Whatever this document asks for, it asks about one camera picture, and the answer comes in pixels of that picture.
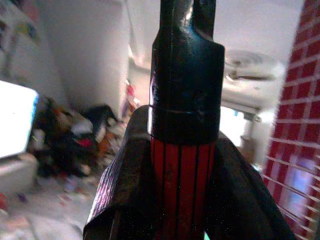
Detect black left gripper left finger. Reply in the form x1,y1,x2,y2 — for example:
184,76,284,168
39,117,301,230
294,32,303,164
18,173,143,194
83,104,156,240

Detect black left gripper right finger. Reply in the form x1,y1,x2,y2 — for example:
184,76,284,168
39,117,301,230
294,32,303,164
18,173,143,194
204,129,297,240

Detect red and black broom handle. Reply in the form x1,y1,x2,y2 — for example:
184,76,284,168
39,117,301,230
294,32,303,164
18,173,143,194
146,0,226,240

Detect pile of dark clothes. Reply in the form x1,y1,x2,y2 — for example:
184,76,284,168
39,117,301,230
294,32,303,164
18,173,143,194
29,96,126,180

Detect red checkered cloth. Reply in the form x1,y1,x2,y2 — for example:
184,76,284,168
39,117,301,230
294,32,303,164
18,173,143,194
261,0,320,240

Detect white round washing machine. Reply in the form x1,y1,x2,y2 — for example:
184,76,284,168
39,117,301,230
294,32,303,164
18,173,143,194
219,49,287,118

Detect white refrigerator with magnets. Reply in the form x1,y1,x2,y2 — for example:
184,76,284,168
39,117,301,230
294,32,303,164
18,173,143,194
0,0,63,106

